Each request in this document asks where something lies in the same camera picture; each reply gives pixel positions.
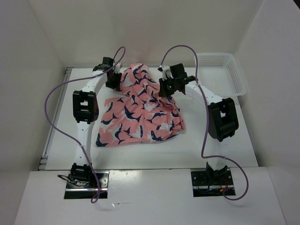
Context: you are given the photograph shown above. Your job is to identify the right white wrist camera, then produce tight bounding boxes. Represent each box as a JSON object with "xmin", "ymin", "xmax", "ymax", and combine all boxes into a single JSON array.
[{"xmin": 158, "ymin": 65, "xmax": 172, "ymax": 80}]

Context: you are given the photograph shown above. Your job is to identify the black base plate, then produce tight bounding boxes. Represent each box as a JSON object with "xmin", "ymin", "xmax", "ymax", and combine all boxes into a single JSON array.
[
  {"xmin": 191, "ymin": 169, "xmax": 236, "ymax": 197},
  {"xmin": 64, "ymin": 171, "xmax": 109, "ymax": 200}
]

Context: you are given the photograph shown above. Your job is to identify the purple cable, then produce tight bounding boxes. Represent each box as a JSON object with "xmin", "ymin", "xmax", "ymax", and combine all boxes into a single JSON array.
[
  {"xmin": 160, "ymin": 44, "xmax": 249, "ymax": 201},
  {"xmin": 44, "ymin": 46, "xmax": 127, "ymax": 203}
]

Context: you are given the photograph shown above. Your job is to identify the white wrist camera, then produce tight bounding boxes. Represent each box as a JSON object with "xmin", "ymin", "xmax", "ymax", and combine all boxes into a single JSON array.
[
  {"xmin": 158, "ymin": 65, "xmax": 172, "ymax": 80},
  {"xmin": 113, "ymin": 62, "xmax": 122, "ymax": 74}
]

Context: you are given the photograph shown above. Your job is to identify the white plastic basket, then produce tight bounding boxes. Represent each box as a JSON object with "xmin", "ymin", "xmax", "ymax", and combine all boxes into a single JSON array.
[{"xmin": 197, "ymin": 52, "xmax": 247, "ymax": 97}]

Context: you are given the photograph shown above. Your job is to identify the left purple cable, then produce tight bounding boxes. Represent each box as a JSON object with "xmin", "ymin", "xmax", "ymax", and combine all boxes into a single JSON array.
[{"xmin": 44, "ymin": 46, "xmax": 127, "ymax": 203}]

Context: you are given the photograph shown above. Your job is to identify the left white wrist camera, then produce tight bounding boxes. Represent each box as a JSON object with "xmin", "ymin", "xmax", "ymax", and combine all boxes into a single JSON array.
[{"xmin": 113, "ymin": 62, "xmax": 122, "ymax": 74}]

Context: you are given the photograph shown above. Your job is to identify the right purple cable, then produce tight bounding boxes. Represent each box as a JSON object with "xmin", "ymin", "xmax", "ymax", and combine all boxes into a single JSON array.
[{"xmin": 160, "ymin": 44, "xmax": 249, "ymax": 201}]

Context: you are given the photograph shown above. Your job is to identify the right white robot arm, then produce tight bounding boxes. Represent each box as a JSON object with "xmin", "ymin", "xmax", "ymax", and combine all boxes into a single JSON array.
[{"xmin": 158, "ymin": 64, "xmax": 239, "ymax": 185}]

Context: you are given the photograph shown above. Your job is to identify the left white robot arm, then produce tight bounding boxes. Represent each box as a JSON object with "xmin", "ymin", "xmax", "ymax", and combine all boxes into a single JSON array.
[{"xmin": 69, "ymin": 57, "xmax": 122, "ymax": 188}]

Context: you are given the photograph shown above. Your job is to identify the pink shark print shorts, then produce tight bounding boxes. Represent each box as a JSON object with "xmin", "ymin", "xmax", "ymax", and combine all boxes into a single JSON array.
[{"xmin": 96, "ymin": 63, "xmax": 185, "ymax": 147}]

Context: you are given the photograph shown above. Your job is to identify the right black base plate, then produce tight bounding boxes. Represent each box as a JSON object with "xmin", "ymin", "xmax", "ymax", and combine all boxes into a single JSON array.
[{"xmin": 191, "ymin": 169, "xmax": 236, "ymax": 197}]

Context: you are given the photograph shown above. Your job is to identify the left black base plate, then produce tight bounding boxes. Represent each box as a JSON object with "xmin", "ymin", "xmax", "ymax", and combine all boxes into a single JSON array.
[{"xmin": 64, "ymin": 171, "xmax": 109, "ymax": 200}]

